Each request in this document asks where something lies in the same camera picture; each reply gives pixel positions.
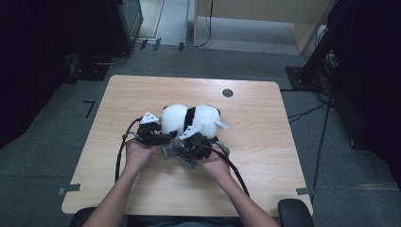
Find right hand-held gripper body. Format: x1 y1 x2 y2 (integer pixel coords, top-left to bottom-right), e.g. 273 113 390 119
176 123 216 161

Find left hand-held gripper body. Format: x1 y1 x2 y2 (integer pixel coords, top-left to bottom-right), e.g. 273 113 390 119
136 111 173 147

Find panda plush toy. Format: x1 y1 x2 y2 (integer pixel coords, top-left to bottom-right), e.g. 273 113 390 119
160 103 230 144

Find grey fluffy cloth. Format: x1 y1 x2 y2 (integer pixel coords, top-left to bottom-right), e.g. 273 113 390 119
161 140 199 171

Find person's left hand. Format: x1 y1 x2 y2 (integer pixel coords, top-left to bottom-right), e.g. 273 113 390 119
125 140 163 174

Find person's right hand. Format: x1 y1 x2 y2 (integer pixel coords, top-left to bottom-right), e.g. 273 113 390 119
194 143 235 184

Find black floor tape mark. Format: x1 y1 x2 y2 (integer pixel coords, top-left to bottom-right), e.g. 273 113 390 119
82 99 96 119

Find person's lap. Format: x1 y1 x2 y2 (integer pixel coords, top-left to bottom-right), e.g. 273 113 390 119
127 216 245 227

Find black floor plate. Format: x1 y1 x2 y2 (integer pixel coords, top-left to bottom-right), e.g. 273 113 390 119
66 53 111 83

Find grey floor tape strip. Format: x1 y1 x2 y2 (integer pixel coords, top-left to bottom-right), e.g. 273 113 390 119
296 186 317 196
57 183 82 196

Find black cabinet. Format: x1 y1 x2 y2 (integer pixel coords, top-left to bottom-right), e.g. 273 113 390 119
103 0 145 57

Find black chair armrest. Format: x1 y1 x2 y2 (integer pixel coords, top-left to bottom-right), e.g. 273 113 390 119
69 206 97 227
277 198 307 227

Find black metal stand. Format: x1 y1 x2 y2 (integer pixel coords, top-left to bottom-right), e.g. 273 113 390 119
285 0 358 93

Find light wooden cabinet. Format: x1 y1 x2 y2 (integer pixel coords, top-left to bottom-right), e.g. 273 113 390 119
192 0 336 55

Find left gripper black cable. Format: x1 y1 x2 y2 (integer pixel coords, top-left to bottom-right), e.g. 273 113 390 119
114 116 144 184

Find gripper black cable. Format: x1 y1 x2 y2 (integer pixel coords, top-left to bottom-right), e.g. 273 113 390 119
114 116 144 184
206 141 251 199

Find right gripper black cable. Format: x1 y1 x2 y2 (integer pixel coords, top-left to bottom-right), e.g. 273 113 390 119
206 141 251 199

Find hanging black cable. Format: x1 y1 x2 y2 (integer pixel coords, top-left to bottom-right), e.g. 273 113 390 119
192 0 215 49

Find long black floor cable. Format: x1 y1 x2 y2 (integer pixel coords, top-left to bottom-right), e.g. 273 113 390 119
311 100 332 191

